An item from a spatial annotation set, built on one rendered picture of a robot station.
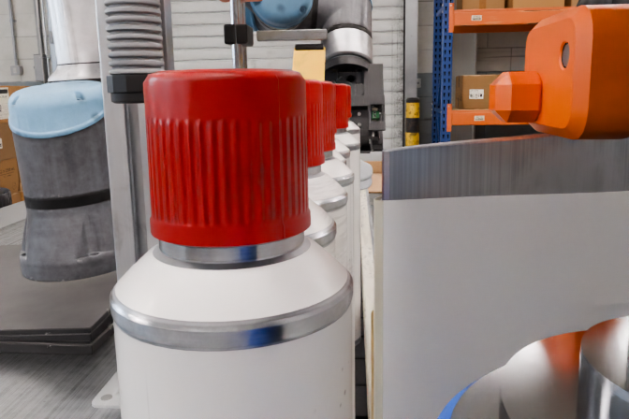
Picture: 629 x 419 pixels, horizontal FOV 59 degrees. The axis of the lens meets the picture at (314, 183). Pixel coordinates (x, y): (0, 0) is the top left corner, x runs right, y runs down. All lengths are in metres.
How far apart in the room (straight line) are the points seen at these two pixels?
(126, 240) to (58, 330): 0.17
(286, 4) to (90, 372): 0.44
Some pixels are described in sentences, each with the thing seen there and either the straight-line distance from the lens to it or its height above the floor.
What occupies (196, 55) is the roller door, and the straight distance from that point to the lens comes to 5.08.
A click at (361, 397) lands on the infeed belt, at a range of 0.40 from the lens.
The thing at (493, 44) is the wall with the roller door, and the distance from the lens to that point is 5.11.
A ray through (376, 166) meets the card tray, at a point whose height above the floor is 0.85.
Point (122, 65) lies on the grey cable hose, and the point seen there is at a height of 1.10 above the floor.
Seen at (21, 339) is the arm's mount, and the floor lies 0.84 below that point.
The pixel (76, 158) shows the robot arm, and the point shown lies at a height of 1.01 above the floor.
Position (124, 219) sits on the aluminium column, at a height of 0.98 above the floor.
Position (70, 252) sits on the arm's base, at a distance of 0.73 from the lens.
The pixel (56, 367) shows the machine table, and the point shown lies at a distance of 0.60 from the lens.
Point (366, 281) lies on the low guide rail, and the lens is 0.50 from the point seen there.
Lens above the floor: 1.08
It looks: 10 degrees down
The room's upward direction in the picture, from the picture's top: 1 degrees counter-clockwise
